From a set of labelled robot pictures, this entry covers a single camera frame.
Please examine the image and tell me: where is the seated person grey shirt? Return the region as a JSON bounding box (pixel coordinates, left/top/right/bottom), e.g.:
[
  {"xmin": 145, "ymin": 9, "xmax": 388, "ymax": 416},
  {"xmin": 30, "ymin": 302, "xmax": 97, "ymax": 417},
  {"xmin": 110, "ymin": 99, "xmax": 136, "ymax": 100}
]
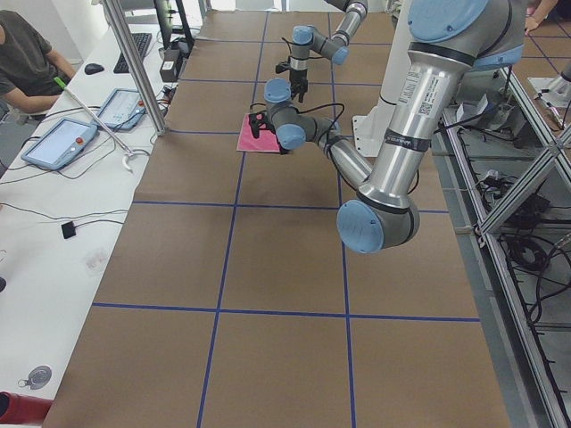
[{"xmin": 1, "ymin": 10, "xmax": 76, "ymax": 115}]

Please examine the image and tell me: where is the round metal disc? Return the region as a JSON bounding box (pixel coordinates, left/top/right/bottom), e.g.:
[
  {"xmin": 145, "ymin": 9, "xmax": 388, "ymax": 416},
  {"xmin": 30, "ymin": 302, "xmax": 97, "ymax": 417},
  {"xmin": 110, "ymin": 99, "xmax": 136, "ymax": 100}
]
[{"xmin": 18, "ymin": 365, "xmax": 53, "ymax": 391}]

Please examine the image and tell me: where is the black power adapter box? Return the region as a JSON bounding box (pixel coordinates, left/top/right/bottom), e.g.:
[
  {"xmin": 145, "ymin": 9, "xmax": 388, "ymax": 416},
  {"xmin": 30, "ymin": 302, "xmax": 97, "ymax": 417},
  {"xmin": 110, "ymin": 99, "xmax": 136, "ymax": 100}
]
[{"xmin": 160, "ymin": 49, "xmax": 183, "ymax": 83}]

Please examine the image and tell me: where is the pink and grey towel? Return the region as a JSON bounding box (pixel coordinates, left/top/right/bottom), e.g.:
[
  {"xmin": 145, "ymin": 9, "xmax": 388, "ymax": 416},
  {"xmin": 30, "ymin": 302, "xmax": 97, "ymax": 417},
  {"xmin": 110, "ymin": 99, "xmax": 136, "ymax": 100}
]
[{"xmin": 236, "ymin": 114, "xmax": 279, "ymax": 154}]

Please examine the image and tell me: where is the aluminium truss frame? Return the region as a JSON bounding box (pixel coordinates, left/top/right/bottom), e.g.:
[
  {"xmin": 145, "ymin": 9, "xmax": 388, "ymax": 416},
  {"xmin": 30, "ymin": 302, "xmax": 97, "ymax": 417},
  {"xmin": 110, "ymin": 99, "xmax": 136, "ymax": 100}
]
[{"xmin": 434, "ymin": 70, "xmax": 570, "ymax": 427}]

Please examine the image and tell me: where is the white grabber stick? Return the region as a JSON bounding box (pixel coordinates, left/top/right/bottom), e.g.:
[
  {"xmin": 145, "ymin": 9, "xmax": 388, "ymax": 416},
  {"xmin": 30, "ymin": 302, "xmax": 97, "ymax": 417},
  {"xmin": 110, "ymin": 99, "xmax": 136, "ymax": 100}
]
[{"xmin": 60, "ymin": 84, "xmax": 151, "ymax": 172}]

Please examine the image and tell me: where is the black computer mouse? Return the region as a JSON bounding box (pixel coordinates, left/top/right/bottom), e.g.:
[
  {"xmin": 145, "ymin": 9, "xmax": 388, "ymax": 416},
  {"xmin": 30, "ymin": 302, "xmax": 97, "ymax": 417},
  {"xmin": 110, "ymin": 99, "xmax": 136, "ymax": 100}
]
[{"xmin": 84, "ymin": 63, "xmax": 104, "ymax": 75}]

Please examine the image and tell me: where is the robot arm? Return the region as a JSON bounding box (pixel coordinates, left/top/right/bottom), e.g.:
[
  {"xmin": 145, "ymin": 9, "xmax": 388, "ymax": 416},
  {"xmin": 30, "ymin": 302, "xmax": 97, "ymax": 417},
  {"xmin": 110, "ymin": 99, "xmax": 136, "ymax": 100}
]
[
  {"xmin": 264, "ymin": 1, "xmax": 526, "ymax": 253},
  {"xmin": 285, "ymin": 0, "xmax": 368, "ymax": 103}
]

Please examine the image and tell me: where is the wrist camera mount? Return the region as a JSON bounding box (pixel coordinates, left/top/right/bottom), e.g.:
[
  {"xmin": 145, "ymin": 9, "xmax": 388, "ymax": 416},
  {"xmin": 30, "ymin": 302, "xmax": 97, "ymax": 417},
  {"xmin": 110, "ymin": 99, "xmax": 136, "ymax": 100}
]
[
  {"xmin": 275, "ymin": 61, "xmax": 291, "ymax": 74},
  {"xmin": 248, "ymin": 111, "xmax": 275, "ymax": 139}
]

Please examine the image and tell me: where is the red bottle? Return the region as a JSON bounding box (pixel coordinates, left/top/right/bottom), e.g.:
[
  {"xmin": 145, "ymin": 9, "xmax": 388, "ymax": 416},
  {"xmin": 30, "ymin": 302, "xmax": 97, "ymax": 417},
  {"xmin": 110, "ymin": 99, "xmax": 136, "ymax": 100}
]
[{"xmin": 0, "ymin": 391, "xmax": 53, "ymax": 425}]

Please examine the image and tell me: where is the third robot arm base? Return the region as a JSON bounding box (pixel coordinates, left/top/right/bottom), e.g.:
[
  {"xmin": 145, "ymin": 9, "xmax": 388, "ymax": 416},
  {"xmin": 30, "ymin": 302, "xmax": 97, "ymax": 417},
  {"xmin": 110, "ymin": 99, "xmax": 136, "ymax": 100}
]
[{"xmin": 527, "ymin": 62, "xmax": 570, "ymax": 130}]

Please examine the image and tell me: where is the teach pendant tablet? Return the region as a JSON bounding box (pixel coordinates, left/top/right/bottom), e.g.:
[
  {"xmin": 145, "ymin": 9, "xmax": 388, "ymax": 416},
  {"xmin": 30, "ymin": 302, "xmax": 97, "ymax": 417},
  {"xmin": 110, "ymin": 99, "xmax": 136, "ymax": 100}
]
[
  {"xmin": 96, "ymin": 88, "xmax": 146, "ymax": 131},
  {"xmin": 21, "ymin": 119, "xmax": 98, "ymax": 170}
]

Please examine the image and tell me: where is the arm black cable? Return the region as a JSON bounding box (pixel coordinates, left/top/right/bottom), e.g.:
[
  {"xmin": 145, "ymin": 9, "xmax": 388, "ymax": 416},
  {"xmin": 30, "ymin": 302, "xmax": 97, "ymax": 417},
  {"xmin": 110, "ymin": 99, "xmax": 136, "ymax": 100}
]
[{"xmin": 249, "ymin": 102, "xmax": 347, "ymax": 144}]

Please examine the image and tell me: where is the aluminium frame post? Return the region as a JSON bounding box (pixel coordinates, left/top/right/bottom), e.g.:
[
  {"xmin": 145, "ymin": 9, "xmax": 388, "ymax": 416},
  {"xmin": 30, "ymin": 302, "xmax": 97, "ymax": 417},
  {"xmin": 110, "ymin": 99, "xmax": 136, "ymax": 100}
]
[{"xmin": 101, "ymin": 0, "xmax": 166, "ymax": 136}]

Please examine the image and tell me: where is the floor cable bundle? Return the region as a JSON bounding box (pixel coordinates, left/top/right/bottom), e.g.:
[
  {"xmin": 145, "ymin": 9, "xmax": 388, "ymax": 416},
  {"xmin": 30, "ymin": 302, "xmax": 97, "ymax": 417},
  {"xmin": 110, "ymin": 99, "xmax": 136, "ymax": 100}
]
[{"xmin": 472, "ymin": 169, "xmax": 571, "ymax": 331}]

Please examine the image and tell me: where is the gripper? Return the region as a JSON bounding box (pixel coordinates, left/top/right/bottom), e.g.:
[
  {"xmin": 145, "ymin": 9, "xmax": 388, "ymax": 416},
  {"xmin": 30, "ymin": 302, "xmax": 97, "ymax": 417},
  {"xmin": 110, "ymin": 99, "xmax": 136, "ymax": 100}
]
[
  {"xmin": 290, "ymin": 69, "xmax": 309, "ymax": 103},
  {"xmin": 273, "ymin": 135, "xmax": 290, "ymax": 155}
]

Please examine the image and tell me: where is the black keyboard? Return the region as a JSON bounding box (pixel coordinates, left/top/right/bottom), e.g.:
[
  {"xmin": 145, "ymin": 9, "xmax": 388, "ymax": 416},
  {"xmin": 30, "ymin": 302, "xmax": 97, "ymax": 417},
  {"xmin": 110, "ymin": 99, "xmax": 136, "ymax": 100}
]
[{"xmin": 112, "ymin": 32, "xmax": 153, "ymax": 75}]

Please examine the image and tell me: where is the small black square pad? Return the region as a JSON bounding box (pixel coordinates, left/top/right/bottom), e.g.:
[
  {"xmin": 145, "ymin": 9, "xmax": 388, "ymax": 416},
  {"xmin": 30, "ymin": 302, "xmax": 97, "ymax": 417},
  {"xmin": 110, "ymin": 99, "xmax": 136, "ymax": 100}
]
[{"xmin": 61, "ymin": 221, "xmax": 77, "ymax": 240}]

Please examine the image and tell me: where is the black computer monitor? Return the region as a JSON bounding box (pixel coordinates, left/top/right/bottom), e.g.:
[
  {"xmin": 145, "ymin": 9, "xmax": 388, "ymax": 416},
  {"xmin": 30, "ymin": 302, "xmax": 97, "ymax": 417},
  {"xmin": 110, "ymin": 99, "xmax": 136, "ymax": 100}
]
[{"xmin": 153, "ymin": 0, "xmax": 194, "ymax": 54}]

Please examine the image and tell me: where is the far teach pendant tablet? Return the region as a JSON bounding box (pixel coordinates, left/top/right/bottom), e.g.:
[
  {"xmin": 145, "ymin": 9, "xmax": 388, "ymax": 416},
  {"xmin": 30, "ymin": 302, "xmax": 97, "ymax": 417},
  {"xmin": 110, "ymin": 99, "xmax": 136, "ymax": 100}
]
[{"xmin": 96, "ymin": 88, "xmax": 146, "ymax": 131}]

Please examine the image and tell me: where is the near teach pendant tablet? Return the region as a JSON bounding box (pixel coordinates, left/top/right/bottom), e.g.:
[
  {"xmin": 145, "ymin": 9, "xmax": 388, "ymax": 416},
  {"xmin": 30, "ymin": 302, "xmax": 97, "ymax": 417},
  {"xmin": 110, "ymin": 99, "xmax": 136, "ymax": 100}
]
[{"xmin": 21, "ymin": 119, "xmax": 98, "ymax": 170}]

